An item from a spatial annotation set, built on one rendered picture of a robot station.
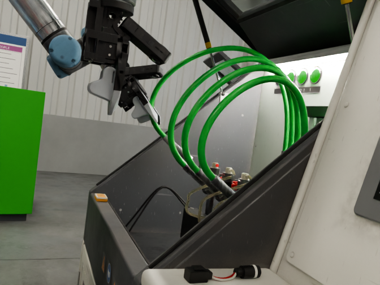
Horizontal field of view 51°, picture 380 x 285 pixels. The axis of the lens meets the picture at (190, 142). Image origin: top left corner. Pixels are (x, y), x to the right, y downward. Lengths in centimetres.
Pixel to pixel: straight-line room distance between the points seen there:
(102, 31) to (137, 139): 691
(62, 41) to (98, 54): 28
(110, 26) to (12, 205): 357
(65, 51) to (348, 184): 72
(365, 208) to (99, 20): 56
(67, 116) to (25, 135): 333
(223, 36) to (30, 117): 522
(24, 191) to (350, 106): 381
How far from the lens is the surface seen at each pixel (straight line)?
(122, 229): 91
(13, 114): 413
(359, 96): 67
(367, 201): 58
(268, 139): 133
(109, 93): 78
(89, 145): 748
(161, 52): 80
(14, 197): 425
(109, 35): 78
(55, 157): 743
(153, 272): 61
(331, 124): 70
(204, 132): 72
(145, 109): 106
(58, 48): 104
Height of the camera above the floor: 120
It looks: 3 degrees down
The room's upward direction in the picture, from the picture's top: 8 degrees clockwise
